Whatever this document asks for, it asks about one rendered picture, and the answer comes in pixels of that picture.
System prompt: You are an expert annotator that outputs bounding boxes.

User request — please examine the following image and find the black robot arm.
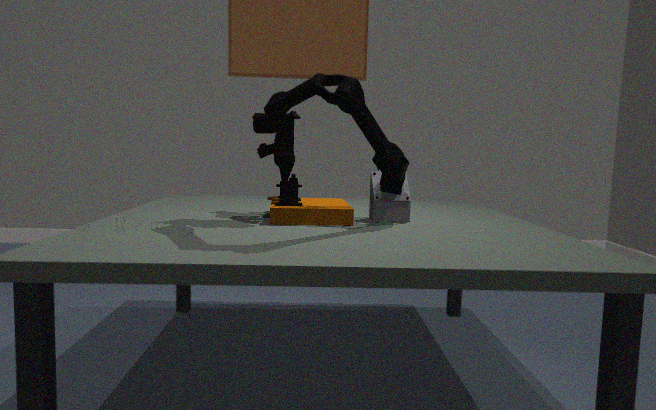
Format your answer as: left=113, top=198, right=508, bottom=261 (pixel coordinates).
left=253, top=73, right=409, bottom=195

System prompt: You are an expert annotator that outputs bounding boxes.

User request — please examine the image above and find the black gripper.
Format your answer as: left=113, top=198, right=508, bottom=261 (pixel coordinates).
left=274, top=134, right=295, bottom=185

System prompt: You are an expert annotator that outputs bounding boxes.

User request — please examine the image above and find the orange flat rectangular deck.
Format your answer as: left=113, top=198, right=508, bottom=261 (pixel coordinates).
left=270, top=192, right=354, bottom=226

